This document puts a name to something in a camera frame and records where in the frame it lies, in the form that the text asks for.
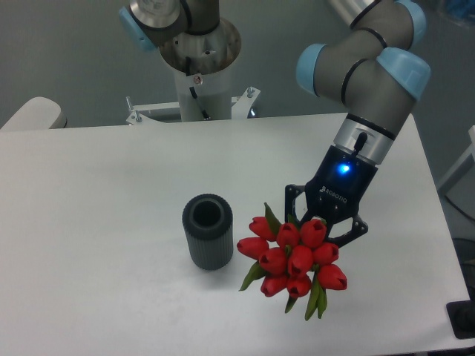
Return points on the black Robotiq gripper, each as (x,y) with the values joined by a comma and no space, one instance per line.
(334,194)

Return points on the red tulip bouquet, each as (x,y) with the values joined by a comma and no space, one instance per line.
(292,257)

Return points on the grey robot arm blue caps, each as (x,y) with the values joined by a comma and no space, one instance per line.
(372,73)

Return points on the dark grey ribbed vase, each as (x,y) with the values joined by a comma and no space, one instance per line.
(208,225)

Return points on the black device at table edge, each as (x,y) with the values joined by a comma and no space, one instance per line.
(461,316)

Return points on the white chair backrest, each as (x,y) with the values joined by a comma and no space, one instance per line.
(37,114)

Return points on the white pedestal base frame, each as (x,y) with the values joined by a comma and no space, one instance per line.
(243,107)

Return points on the white furniture frame right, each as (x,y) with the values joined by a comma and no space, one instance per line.
(461,167)

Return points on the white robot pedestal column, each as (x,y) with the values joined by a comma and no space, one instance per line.
(204,97)

